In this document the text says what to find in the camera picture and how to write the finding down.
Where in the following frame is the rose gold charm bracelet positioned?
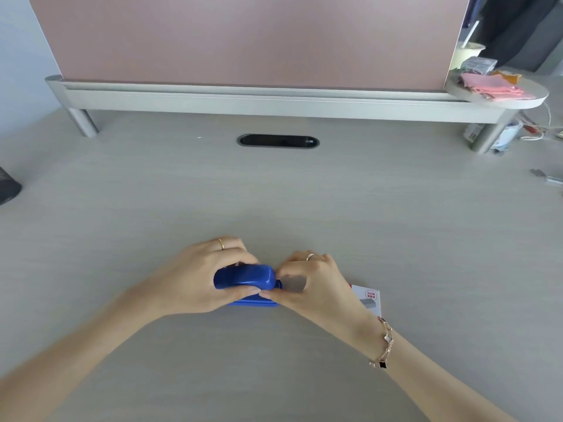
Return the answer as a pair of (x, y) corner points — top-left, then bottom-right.
(368, 316), (395, 370)

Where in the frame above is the white cable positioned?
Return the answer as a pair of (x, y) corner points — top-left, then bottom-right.
(520, 101), (563, 141)

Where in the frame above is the pink desk partition panel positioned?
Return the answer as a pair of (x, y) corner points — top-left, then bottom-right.
(27, 0), (472, 91)

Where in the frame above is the black oval cable grommet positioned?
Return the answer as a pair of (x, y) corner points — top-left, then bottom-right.
(237, 133), (321, 150)

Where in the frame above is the orange wrapper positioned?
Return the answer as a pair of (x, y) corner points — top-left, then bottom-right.
(491, 70), (523, 85)

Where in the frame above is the pale cup with straw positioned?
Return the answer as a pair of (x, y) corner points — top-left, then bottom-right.
(449, 20), (486, 71)

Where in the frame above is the black box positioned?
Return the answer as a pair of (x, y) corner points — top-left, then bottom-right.
(0, 166), (23, 206)

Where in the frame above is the small white carton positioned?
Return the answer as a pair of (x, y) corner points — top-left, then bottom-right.
(463, 122), (485, 144)

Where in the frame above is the white can with blue label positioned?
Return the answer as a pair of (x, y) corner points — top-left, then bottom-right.
(489, 119), (524, 152)

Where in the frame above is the person's right hand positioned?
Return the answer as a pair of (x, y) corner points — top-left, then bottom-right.
(259, 252), (380, 346)

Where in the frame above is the grey metal key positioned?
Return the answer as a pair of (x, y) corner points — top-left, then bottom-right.
(530, 169), (563, 186)

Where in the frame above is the pink cloth pile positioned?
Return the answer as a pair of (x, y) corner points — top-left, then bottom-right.
(459, 72), (536, 101)

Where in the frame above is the clear box of clips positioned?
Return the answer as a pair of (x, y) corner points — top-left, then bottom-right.
(460, 56), (498, 76)

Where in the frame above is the dark hanging garment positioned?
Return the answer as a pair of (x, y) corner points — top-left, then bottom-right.
(463, 0), (563, 73)

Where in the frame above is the person's left forearm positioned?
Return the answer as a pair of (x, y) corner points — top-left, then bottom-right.
(0, 277), (170, 422)

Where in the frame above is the blue stapler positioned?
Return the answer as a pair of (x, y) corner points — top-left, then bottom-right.
(213, 264), (282, 308)

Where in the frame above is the silver desk shelf rail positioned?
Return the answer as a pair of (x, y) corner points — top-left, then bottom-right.
(45, 74), (550, 154)

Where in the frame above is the person's left hand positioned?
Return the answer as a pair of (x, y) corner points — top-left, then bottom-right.
(151, 236), (264, 316)

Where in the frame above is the white and red staple box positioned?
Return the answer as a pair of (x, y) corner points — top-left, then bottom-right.
(349, 284), (383, 321)

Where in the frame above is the person's right forearm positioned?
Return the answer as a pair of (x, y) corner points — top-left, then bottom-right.
(352, 317), (522, 422)

